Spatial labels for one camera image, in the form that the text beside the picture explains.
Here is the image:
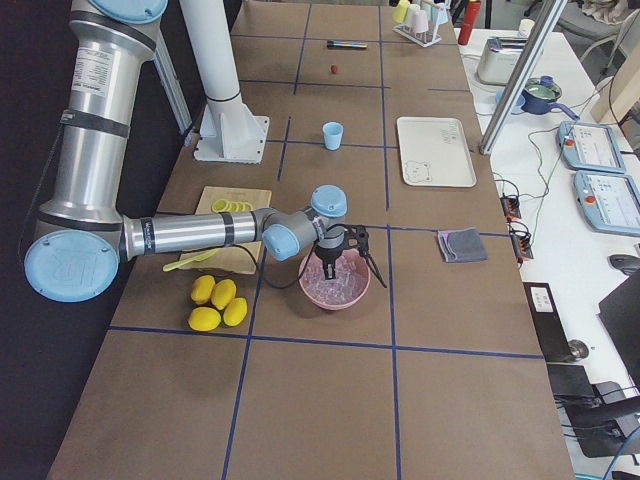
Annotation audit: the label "wooden cutting board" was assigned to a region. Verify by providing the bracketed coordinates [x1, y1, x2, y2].
[179, 186, 272, 275]

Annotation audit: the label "black power strip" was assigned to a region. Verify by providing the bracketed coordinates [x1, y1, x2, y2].
[507, 220, 534, 264]
[500, 195, 522, 221]

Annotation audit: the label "far teach pendant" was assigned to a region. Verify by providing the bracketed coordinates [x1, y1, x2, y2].
[558, 121, 626, 173]

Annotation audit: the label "blue cup on rack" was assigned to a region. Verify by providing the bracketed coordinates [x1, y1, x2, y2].
[430, 6, 449, 27]

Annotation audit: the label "white cup on rack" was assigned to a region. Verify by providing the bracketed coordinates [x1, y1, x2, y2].
[410, 9, 429, 35]

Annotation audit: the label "ice cubes in bowl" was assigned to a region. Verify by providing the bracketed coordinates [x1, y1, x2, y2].
[301, 255, 368, 305]

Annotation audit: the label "yellow lemon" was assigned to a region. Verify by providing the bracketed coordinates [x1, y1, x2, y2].
[222, 297, 248, 327]
[188, 306, 222, 332]
[211, 279, 237, 310]
[190, 275, 216, 305]

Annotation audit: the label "aluminium frame post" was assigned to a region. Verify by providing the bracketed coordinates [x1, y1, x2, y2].
[479, 0, 568, 155]

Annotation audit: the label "white wire cup rack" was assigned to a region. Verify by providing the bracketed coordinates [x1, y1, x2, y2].
[393, 0, 451, 47]

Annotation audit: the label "blue saucepan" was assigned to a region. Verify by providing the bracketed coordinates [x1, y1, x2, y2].
[522, 75, 580, 121]

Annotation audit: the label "yellow plastic knife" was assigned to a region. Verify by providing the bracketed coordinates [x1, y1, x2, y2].
[162, 249, 217, 272]

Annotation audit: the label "black computer mouse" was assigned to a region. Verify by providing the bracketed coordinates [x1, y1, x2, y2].
[608, 254, 640, 276]

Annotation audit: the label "white pillar mount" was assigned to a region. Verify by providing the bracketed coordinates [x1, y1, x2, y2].
[180, 0, 270, 164]

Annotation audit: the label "steel muddler black tip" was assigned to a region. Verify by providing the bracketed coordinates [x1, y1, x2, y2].
[326, 40, 368, 51]

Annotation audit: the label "blue bowl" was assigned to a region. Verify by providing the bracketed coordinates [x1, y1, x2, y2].
[495, 90, 525, 115]

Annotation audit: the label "pink bowl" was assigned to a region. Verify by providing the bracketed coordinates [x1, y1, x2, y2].
[299, 249, 371, 310]

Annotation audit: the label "grey folded cloth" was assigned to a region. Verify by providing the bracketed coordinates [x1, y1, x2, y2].
[437, 228, 488, 263]

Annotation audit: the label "teach pendant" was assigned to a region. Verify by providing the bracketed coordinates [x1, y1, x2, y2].
[573, 170, 639, 237]
[558, 121, 626, 173]

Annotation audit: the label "light blue plastic cup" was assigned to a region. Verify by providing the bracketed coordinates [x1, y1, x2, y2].
[322, 121, 344, 151]

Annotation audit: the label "lemon slices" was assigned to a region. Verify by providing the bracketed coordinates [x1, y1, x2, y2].
[211, 198, 253, 213]

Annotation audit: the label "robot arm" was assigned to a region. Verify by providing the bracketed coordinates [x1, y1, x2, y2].
[24, 1, 348, 302]

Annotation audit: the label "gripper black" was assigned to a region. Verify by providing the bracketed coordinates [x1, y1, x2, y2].
[314, 232, 347, 279]

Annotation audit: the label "near teach pendant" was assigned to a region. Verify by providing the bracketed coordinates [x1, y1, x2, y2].
[573, 170, 639, 237]

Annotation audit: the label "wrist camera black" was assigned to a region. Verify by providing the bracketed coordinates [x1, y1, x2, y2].
[344, 225, 387, 288]

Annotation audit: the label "red bottle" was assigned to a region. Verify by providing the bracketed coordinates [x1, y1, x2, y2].
[457, 0, 481, 46]

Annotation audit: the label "yellow cup on rack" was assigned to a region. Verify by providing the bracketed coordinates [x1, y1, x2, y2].
[392, 0, 411, 24]

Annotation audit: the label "cream bear tray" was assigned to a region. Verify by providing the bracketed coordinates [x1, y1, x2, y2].
[396, 117, 477, 188]

